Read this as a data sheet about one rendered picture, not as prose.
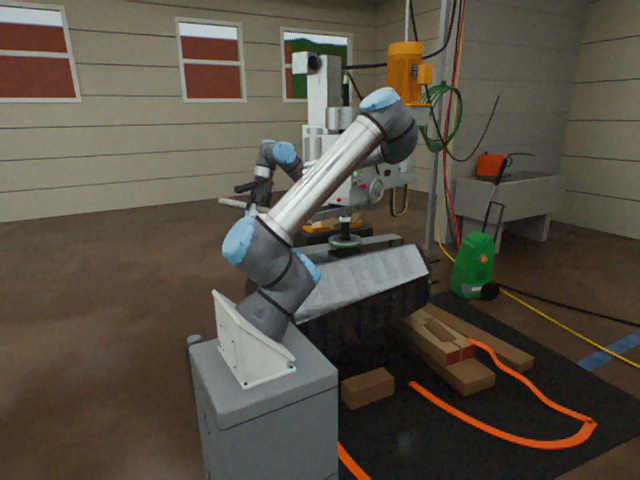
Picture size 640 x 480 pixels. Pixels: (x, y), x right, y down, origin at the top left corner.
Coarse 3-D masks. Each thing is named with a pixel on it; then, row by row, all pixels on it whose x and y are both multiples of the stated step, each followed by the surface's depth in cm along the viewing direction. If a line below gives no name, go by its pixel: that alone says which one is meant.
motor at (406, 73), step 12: (396, 48) 261; (408, 48) 258; (420, 48) 262; (396, 60) 263; (408, 60) 262; (420, 60) 264; (396, 72) 266; (408, 72) 263; (420, 72) 263; (432, 72) 268; (396, 84) 269; (408, 84) 265; (420, 84) 268; (408, 96) 269; (420, 96) 273
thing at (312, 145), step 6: (306, 138) 313; (312, 138) 307; (318, 138) 305; (306, 144) 313; (312, 144) 308; (318, 144) 306; (306, 150) 315; (312, 150) 309; (318, 150) 307; (306, 156) 316; (312, 156) 311; (318, 156) 309
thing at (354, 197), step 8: (328, 136) 235; (336, 136) 231; (328, 144) 236; (360, 176) 239; (344, 184) 235; (360, 184) 241; (336, 192) 241; (344, 192) 237; (352, 192) 236; (360, 192) 242; (328, 200) 247; (344, 200) 238; (352, 200) 238; (360, 200) 244
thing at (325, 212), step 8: (320, 208) 242; (328, 208) 247; (336, 208) 253; (344, 208) 241; (352, 208) 248; (360, 208) 254; (368, 208) 261; (312, 216) 221; (320, 216) 226; (328, 216) 231; (336, 216) 237
